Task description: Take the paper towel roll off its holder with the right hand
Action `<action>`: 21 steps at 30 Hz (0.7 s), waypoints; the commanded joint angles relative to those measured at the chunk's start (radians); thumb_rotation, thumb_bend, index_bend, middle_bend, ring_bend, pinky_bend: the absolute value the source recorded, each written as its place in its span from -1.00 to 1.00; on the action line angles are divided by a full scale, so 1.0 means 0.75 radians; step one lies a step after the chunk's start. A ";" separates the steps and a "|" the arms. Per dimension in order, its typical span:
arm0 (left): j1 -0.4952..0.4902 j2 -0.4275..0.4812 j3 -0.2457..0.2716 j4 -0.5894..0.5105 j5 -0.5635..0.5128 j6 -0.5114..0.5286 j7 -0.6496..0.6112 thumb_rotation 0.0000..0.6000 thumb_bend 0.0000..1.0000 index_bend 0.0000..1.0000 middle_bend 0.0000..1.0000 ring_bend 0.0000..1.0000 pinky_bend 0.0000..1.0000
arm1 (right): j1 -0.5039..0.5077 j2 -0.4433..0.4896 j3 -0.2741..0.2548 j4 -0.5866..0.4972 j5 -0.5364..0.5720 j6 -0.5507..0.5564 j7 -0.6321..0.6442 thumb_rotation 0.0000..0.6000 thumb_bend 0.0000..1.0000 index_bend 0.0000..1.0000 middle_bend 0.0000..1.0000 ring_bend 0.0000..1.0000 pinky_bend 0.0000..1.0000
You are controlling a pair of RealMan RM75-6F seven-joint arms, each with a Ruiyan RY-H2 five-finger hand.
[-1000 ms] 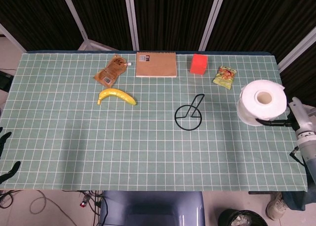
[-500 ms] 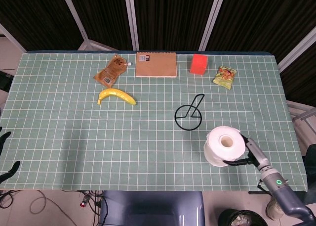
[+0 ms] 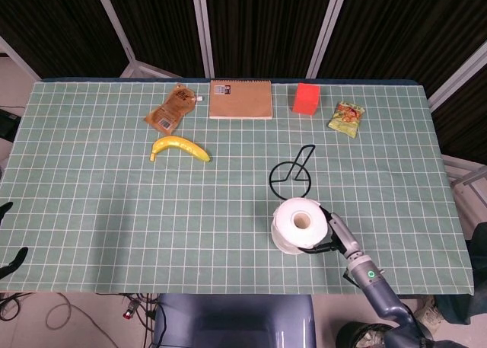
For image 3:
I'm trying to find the white framed dark partition screen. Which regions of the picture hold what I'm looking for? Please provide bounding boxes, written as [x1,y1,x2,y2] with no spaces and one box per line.
[0,0,487,162]

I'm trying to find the red black connector plug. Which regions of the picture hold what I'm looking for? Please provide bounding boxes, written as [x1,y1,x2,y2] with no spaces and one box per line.
[121,300,138,321]

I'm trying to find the green grid tablecloth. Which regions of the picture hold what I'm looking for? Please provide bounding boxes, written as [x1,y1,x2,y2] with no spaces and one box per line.
[0,80,476,296]

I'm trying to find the brown spiral notebook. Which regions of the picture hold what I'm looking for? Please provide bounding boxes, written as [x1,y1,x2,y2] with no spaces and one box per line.
[208,79,274,120]

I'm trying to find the beige shoe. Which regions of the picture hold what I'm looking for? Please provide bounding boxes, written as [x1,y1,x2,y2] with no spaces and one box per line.
[414,295,444,326]

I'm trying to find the black wire roll holder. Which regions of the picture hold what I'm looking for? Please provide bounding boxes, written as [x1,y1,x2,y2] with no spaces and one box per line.
[269,144,316,200]

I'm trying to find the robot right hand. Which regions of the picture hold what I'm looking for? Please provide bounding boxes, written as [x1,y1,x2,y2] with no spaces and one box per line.
[300,200,362,256]

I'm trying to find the yellow banana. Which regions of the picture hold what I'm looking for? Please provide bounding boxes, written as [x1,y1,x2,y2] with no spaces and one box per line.
[149,136,212,164]

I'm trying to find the white toilet paper roll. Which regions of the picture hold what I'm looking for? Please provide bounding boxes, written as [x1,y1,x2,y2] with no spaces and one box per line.
[270,197,331,256]

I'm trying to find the black cable bundle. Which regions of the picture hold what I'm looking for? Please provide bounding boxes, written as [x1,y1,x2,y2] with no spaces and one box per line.
[120,293,168,348]

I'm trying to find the green snack bag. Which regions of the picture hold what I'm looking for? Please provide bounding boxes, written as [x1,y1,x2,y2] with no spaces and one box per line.
[328,101,366,139]

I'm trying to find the black floor device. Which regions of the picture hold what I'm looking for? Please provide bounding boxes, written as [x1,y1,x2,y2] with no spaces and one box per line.
[0,109,20,139]

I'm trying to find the grey cable loop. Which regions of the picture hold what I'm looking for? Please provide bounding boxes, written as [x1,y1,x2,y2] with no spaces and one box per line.
[44,292,126,348]

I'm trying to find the brown spouted drink pouch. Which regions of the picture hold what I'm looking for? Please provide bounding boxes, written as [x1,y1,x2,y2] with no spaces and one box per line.
[143,82,204,131]

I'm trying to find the black waste bin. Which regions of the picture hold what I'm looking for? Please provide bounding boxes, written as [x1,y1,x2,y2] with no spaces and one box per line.
[336,321,393,348]

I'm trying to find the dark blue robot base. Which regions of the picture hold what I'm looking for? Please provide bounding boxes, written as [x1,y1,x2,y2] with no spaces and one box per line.
[152,293,317,348]

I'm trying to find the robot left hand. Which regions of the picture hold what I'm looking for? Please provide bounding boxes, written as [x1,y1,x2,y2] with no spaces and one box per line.
[0,201,29,281]

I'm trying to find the red cube block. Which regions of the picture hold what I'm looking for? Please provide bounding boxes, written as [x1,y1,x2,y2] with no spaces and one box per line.
[291,82,321,117]

